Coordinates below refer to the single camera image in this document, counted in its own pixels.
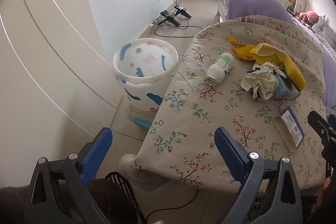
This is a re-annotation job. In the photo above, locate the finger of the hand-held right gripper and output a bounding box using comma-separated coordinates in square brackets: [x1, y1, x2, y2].
[308, 110, 336, 153]

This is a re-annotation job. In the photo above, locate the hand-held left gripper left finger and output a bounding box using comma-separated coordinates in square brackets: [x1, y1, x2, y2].
[25, 127, 113, 224]

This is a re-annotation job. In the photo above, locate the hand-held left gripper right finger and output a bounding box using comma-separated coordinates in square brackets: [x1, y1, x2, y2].
[215, 127, 302, 224]

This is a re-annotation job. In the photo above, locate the light blue milk carton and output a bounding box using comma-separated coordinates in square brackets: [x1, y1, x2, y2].
[273, 73, 301, 101]

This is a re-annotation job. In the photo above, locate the white patterned trash bin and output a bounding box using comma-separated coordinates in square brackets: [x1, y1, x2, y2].
[113, 38, 179, 112]

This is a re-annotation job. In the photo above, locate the blue and white flat box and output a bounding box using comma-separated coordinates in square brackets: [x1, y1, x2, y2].
[273, 106, 305, 153]

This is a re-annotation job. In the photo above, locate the black white striped slipper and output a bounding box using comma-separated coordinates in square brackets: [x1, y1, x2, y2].
[105, 172, 146, 222]

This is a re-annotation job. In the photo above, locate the dark brown fuzzy cloth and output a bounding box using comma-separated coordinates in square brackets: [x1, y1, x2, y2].
[0, 178, 139, 224]

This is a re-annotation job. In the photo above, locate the purple bed sheet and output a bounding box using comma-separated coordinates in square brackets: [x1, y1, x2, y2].
[297, 17, 336, 109]

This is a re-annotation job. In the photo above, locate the floral tablecloth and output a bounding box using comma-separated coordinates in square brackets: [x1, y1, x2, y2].
[118, 15, 328, 191]

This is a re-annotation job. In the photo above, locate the crumpled white paper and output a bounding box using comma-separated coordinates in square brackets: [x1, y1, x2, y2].
[240, 61, 279, 102]

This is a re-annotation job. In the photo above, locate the white plastic bottle green label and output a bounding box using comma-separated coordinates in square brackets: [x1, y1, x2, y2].
[204, 52, 235, 86]

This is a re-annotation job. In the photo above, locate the grey cloth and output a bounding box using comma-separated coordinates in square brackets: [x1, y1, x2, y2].
[311, 17, 336, 41]

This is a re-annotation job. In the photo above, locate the pink plush toy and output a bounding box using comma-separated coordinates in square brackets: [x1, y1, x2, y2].
[299, 11, 319, 25]

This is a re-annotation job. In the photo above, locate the white wardrobe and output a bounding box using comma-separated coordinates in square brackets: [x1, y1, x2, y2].
[0, 0, 118, 153]

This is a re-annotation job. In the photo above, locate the purple blanket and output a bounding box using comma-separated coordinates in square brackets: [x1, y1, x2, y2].
[224, 0, 297, 28]

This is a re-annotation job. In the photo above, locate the black folding stand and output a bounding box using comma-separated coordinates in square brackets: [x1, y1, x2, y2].
[157, 10, 181, 28]
[175, 5, 193, 19]

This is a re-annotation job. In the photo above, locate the blue plastic handle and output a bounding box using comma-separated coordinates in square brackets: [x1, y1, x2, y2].
[133, 116, 153, 130]

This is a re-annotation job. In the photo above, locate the thin black cable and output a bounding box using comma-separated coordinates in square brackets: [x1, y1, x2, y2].
[146, 187, 200, 222]

